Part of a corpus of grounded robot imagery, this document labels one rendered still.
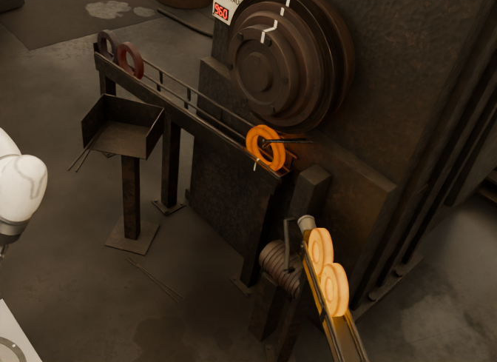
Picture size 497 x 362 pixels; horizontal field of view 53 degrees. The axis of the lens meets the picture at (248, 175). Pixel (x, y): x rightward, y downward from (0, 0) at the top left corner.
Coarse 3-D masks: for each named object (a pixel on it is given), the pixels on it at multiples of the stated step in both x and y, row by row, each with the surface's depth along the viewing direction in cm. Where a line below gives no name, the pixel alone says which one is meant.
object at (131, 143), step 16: (112, 96) 205; (96, 112) 202; (112, 112) 210; (128, 112) 209; (144, 112) 207; (160, 112) 205; (96, 128) 206; (112, 128) 210; (128, 128) 210; (144, 128) 211; (160, 128) 206; (96, 144) 201; (112, 144) 202; (128, 144) 202; (144, 144) 203; (128, 160) 208; (128, 176) 214; (128, 192) 221; (128, 208) 228; (128, 224) 235; (144, 224) 250; (112, 240) 240; (128, 240) 241; (144, 240) 243
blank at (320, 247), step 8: (312, 232) 163; (320, 232) 156; (328, 232) 157; (312, 240) 163; (320, 240) 155; (328, 240) 154; (312, 248) 163; (320, 248) 155; (328, 248) 153; (312, 256) 163; (320, 256) 155; (328, 256) 153; (320, 264) 155; (320, 272) 155
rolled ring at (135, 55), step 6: (126, 42) 233; (120, 48) 237; (126, 48) 232; (132, 48) 230; (120, 54) 239; (132, 54) 230; (138, 54) 231; (120, 60) 241; (126, 60) 243; (138, 60) 231; (120, 66) 243; (126, 66) 243; (138, 66) 231; (132, 72) 242; (138, 72) 233; (138, 78) 237
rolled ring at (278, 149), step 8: (256, 128) 185; (264, 128) 182; (248, 136) 190; (256, 136) 189; (264, 136) 183; (272, 136) 180; (248, 144) 192; (256, 144) 193; (272, 144) 181; (280, 144) 181; (256, 152) 193; (280, 152) 181; (264, 160) 192; (280, 160) 182; (272, 168) 186
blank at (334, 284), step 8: (328, 264) 148; (336, 264) 147; (328, 272) 148; (336, 272) 143; (344, 272) 144; (328, 280) 150; (336, 280) 142; (344, 280) 142; (328, 288) 151; (336, 288) 142; (344, 288) 141; (328, 296) 150; (336, 296) 142; (344, 296) 141; (328, 304) 148; (336, 304) 142; (344, 304) 141; (336, 312) 143; (344, 312) 143
